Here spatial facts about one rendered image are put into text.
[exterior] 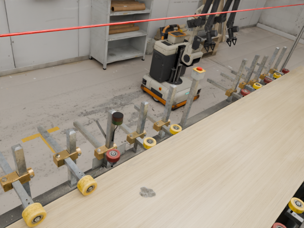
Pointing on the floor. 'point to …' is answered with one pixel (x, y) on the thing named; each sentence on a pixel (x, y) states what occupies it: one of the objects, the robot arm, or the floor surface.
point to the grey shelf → (109, 18)
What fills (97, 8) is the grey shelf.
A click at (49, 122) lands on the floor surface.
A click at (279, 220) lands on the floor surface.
